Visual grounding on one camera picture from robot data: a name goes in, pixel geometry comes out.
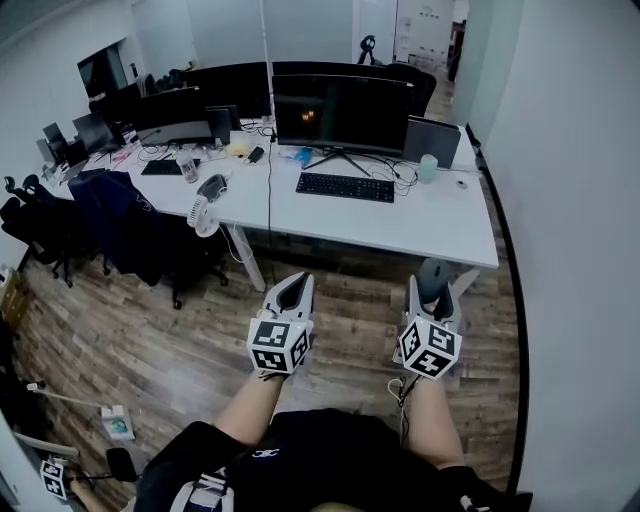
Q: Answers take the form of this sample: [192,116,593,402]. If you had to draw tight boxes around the wide black curved monitor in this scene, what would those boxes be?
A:
[129,86,216,148]

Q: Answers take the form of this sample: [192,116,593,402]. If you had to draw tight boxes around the white desk fan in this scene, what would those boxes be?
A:
[186,194,220,238]

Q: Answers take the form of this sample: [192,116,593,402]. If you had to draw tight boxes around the white desk leg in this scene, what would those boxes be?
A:
[223,223,268,293]

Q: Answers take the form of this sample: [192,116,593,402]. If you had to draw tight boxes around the black high-back office chair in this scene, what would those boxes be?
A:
[385,62,439,119]

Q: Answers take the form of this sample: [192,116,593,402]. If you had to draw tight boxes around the slim black keyboard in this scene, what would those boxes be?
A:
[140,158,202,177]

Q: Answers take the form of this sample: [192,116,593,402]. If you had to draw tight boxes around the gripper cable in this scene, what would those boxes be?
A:
[386,373,422,447]

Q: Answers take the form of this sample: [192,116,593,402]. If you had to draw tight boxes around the person's left forearm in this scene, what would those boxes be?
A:
[214,370,287,447]

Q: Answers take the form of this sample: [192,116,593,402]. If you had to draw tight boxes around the person's black shirt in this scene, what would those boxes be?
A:
[133,407,534,512]

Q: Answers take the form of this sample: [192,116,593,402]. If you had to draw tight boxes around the white vertical pole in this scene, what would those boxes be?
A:
[258,0,276,122]

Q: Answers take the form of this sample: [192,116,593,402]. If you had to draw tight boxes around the black hanging cable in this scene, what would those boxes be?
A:
[266,123,275,282]

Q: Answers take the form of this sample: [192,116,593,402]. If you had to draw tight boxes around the black wall screen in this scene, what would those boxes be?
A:
[76,42,145,102]

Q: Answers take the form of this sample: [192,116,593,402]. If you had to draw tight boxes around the black partition frame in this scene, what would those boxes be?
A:
[464,122,532,497]

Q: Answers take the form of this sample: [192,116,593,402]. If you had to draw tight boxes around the black computer monitor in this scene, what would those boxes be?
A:
[272,74,416,178]

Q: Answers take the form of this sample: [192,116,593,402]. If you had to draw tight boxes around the long black monitor back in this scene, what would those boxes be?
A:
[272,60,422,82]

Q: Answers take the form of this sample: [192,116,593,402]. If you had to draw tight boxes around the black headphones on stand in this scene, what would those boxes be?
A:
[356,33,385,67]

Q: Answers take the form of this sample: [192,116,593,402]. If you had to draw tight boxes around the pale green cup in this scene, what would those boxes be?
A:
[418,153,440,186]

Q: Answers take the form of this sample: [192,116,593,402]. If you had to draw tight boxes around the person's right forearm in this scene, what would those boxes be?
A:
[406,377,467,471]

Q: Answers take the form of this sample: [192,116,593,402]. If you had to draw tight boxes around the small black speaker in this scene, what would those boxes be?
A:
[204,104,244,147]

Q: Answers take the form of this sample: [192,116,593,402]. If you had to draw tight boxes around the clear plastic bottle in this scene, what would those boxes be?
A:
[176,149,201,185]

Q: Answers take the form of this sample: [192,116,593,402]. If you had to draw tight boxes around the navy jacket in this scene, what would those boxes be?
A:
[66,169,167,287]

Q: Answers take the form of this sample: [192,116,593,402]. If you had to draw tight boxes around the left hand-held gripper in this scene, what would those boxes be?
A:
[246,271,316,376]

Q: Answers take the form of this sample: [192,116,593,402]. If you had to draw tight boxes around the grey computer mouse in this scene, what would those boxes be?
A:
[417,257,451,308]

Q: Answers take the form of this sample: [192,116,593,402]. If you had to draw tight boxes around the white box with green print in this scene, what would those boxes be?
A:
[100,404,136,442]

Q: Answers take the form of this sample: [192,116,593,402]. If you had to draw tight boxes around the spare hand-held gripper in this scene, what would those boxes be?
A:
[39,457,69,501]

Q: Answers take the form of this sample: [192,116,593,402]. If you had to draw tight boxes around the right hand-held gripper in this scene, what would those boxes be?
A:
[391,268,482,382]

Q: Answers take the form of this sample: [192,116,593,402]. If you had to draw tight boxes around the black mesh office chair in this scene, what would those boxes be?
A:
[0,174,77,290]

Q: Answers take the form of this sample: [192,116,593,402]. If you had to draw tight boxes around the open black laptop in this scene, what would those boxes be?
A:
[71,111,121,155]

